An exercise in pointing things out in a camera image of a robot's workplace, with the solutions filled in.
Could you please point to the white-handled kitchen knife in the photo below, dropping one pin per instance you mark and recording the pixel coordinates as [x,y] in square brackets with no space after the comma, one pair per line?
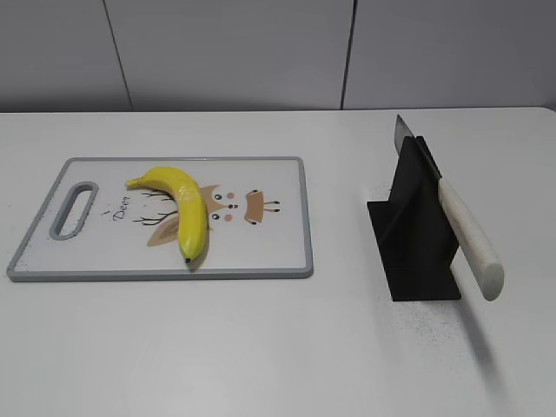
[477,248]

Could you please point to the yellow plastic banana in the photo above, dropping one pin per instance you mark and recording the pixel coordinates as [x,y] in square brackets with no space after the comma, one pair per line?
[191,207]

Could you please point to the black knife stand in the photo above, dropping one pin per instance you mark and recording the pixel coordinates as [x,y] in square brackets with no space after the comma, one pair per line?
[415,240]

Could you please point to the white grey-rimmed cutting board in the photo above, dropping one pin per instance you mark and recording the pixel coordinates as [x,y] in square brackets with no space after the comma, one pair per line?
[90,227]

